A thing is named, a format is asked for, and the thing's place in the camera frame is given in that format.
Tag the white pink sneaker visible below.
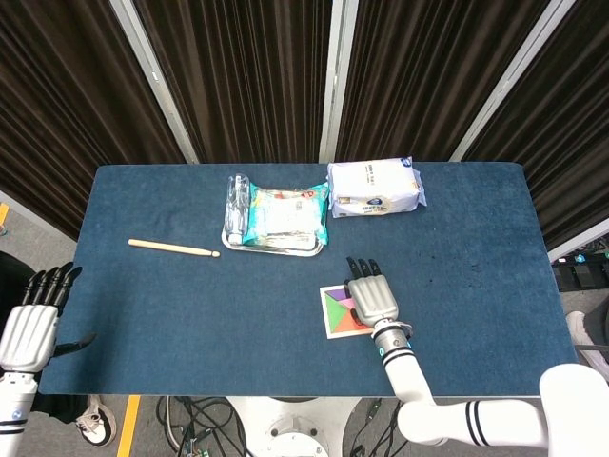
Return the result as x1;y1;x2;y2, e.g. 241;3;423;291
565;310;597;349

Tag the silver metal tray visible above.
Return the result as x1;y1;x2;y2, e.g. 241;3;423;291
221;189;330;259

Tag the green tangram triangle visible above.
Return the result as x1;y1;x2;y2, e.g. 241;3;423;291
324;292;355;335

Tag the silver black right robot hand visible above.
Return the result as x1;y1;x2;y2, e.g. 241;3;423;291
344;256;401;330

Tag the pale purple tissue pack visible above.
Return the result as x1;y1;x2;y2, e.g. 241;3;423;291
326;155;428;220

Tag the wooden stick with knob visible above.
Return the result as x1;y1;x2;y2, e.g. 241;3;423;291
127;238;222;259

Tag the colourful tangram puzzle board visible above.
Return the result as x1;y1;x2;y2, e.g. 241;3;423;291
319;284;378;341

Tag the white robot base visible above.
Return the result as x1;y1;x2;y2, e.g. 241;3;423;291
225;396;363;457

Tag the blue fabric table cloth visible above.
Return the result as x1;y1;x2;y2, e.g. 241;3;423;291
37;163;580;398

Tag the black cable bundle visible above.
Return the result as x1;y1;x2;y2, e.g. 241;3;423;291
349;397;406;457
155;396;249;457

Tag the black power strip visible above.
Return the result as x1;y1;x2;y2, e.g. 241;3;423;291
551;259;609;292

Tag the white partition post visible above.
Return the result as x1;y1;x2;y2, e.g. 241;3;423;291
108;0;200;165
317;0;360;164
448;0;580;163
546;229;609;263

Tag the clear plastic bottle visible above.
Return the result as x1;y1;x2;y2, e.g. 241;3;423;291
225;174;252;246

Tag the teal wet wipes pack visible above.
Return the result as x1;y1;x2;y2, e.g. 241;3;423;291
242;182;331;247

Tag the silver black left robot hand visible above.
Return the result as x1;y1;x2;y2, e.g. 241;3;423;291
0;261;97;375

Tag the black white sneaker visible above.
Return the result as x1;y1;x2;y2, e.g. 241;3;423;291
74;394;118;449

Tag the dark brown curtain panel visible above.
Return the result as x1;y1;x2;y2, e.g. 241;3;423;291
0;0;187;242
335;0;554;164
462;0;609;252
134;0;335;165

